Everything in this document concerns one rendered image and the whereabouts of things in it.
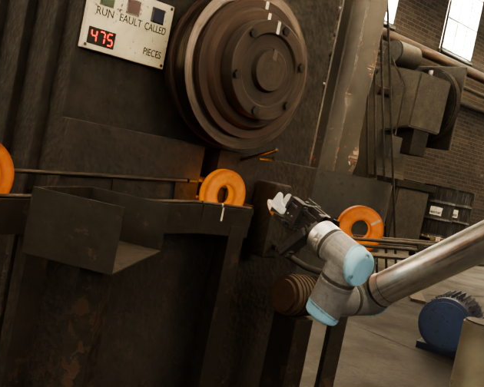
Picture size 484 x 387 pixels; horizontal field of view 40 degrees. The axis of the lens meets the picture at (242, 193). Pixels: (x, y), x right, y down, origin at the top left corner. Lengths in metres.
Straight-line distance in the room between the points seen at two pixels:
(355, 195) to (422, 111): 5.41
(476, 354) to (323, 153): 4.50
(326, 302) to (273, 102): 0.62
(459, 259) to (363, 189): 3.04
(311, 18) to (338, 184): 2.37
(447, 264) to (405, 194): 8.18
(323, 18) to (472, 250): 1.13
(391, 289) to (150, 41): 0.94
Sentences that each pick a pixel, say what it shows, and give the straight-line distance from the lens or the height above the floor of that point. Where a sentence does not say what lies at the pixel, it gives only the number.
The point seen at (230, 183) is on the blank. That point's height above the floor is 0.78.
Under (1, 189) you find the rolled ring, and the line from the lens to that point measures 1.67.
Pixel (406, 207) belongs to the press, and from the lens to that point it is 9.88.
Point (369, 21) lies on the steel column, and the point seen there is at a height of 2.27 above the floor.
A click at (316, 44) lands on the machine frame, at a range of 2.41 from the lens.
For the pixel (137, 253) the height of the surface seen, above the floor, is 0.60.
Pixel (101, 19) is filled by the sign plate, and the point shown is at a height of 1.14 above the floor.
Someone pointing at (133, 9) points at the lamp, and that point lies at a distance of 1.92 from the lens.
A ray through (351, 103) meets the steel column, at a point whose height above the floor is 1.52.
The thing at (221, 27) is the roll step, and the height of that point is 1.20.
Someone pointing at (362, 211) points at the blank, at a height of 0.76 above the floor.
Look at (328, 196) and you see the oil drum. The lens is 4.64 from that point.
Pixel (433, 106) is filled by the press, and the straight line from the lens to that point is 10.09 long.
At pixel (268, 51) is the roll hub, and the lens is 1.92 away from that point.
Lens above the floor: 0.87
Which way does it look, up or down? 3 degrees down
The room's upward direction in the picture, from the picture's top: 11 degrees clockwise
